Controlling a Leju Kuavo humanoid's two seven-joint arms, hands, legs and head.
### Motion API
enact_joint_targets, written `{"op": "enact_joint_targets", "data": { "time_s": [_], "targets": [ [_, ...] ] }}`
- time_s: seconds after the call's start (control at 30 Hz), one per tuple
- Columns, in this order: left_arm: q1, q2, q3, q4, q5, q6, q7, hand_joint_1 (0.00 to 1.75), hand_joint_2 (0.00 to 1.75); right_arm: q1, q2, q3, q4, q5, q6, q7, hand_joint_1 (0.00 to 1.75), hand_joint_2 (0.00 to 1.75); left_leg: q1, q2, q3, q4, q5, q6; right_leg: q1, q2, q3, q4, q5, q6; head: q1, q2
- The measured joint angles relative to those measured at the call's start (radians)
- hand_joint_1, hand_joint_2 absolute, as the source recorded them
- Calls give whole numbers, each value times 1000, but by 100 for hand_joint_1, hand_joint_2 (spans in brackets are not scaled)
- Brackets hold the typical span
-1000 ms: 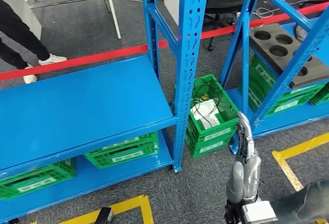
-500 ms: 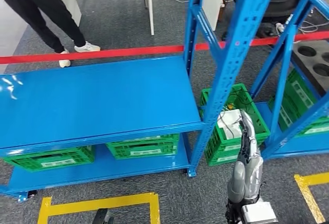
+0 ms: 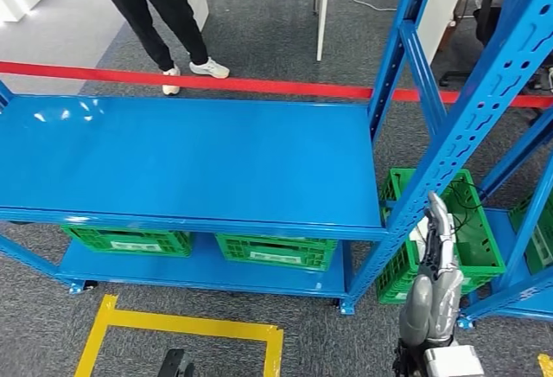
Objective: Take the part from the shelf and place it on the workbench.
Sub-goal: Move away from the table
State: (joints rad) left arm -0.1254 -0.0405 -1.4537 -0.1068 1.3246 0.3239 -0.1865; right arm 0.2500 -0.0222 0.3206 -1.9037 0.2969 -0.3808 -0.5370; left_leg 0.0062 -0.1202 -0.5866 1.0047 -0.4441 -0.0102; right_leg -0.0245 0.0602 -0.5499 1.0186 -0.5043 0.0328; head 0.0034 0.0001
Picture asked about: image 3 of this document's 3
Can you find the white desk side panel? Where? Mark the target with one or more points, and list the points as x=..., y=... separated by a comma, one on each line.
x=445, y=2

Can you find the yellow floor tape outline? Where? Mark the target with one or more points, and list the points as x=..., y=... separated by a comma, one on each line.
x=546, y=366

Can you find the grey metal robot foot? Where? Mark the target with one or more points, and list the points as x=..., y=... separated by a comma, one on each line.
x=175, y=364

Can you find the person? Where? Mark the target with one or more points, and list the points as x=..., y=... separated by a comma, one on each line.
x=168, y=2

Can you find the blue metal shelf rack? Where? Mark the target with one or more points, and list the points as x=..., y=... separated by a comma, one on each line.
x=523, y=300
x=195, y=157

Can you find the white part in crate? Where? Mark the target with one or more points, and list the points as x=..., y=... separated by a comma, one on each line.
x=418, y=237

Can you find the red barrier belt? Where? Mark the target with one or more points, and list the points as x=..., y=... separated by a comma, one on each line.
x=259, y=84

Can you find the black office chair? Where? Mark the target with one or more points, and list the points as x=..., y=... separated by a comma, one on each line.
x=488, y=19

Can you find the white table with steel rail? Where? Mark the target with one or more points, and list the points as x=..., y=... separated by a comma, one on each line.
x=324, y=8

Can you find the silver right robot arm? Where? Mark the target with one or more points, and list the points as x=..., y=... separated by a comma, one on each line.
x=408, y=360

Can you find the green plastic crate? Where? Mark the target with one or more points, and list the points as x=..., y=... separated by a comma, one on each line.
x=276, y=251
x=130, y=241
x=538, y=242
x=479, y=248

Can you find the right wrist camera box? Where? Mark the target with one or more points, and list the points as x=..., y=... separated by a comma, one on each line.
x=453, y=362

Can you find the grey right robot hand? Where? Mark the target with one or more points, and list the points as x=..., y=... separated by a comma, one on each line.
x=436, y=300

